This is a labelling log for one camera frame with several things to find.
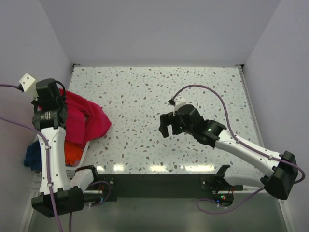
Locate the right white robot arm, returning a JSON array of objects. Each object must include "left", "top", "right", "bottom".
[{"left": 159, "top": 104, "right": 298, "bottom": 200}]

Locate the magenta t shirt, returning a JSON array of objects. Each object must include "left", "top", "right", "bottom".
[{"left": 59, "top": 89, "right": 112, "bottom": 146}]

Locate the white laundry basket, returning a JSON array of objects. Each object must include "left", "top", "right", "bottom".
[{"left": 66, "top": 141, "right": 90, "bottom": 171}]

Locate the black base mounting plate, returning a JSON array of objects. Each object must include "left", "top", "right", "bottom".
[{"left": 84, "top": 174, "right": 243, "bottom": 203}]

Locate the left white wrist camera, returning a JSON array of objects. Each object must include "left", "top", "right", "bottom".
[{"left": 19, "top": 73, "right": 38, "bottom": 100}]

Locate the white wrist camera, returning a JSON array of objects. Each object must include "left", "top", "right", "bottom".
[
  {"left": 19, "top": 73, "right": 38, "bottom": 100},
  {"left": 168, "top": 96, "right": 186, "bottom": 113}
]

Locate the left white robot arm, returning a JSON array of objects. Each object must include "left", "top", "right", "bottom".
[{"left": 31, "top": 79, "right": 98, "bottom": 218}]

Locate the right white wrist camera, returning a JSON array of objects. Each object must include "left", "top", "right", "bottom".
[{"left": 168, "top": 96, "right": 186, "bottom": 113}]

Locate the orange t shirt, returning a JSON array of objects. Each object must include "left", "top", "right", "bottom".
[{"left": 64, "top": 141, "right": 84, "bottom": 167}]

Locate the blue t shirt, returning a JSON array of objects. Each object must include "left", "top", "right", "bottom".
[{"left": 23, "top": 141, "right": 42, "bottom": 172}]

